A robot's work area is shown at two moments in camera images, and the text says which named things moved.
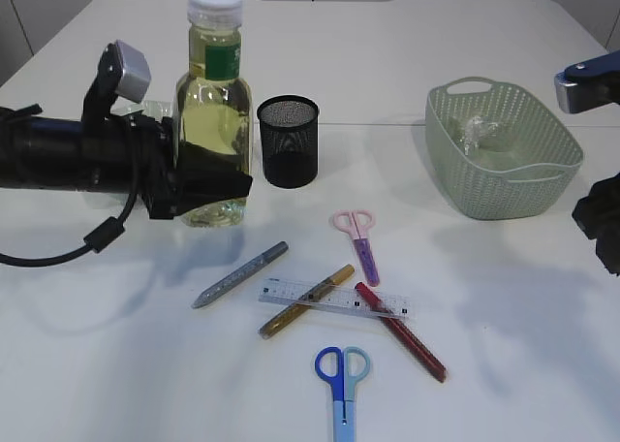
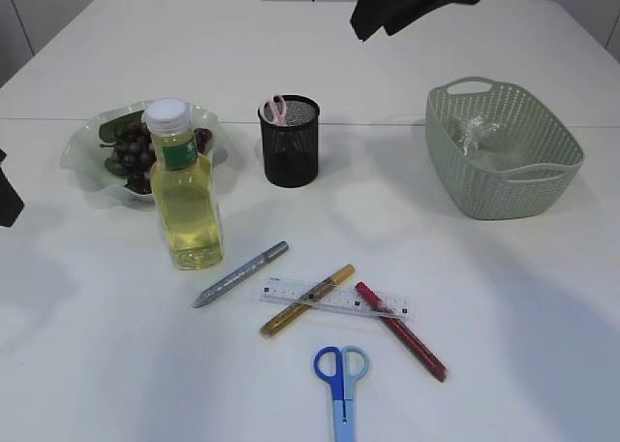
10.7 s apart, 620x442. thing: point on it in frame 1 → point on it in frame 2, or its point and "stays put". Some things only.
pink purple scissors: [357, 223] → [275, 110]
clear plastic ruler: [335, 298] stays put
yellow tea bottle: [214, 110] → [184, 191]
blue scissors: [342, 368] stays put
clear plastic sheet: [475, 129] stays put
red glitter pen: [416, 346] stays put
